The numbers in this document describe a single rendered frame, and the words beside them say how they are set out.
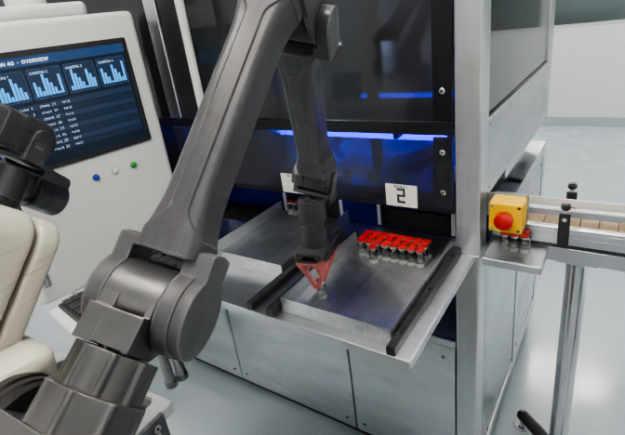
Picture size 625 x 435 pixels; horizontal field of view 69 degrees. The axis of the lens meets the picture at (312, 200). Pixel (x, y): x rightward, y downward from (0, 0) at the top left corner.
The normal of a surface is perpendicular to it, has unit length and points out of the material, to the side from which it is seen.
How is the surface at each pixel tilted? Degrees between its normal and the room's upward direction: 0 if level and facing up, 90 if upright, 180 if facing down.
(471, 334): 90
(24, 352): 23
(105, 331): 41
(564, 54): 90
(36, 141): 99
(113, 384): 66
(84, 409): 52
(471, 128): 90
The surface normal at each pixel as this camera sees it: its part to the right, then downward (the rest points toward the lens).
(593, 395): -0.12, -0.92
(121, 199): 0.74, 0.16
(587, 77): -0.54, 0.38
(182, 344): 0.94, 0.24
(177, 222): -0.16, -0.28
